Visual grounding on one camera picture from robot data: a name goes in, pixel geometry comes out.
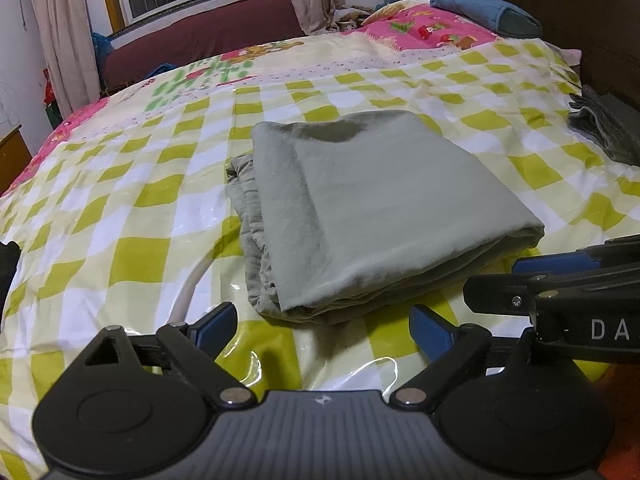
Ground patterned cloth pile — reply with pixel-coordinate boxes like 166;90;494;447
334;7;377;32

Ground light green pants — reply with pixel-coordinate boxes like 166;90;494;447
226;110;546;327

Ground black cloth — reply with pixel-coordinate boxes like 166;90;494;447
0;240;22;313

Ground small blue cloth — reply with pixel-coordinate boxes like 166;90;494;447
144;62;177;82

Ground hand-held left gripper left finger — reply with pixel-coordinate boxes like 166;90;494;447
82;301;256;408

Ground white cable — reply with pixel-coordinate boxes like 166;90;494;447
169;264;213;322

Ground orange dotted cloth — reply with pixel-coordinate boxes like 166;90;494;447
595;364;640;480

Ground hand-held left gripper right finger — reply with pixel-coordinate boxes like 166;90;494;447
389;304;591;408

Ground grey folded cloth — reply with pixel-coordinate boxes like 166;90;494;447
567;85;640;167

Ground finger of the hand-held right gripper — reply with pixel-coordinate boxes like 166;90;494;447
462;272;543;315
511;234;640;276

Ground red and green bag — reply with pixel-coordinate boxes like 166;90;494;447
42;67;65;127

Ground blue plastic bag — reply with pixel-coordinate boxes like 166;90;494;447
91;32;117;62

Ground wooden desk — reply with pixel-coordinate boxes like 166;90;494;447
0;125;34;197

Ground blue pillow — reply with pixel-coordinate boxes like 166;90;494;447
429;0;544;39

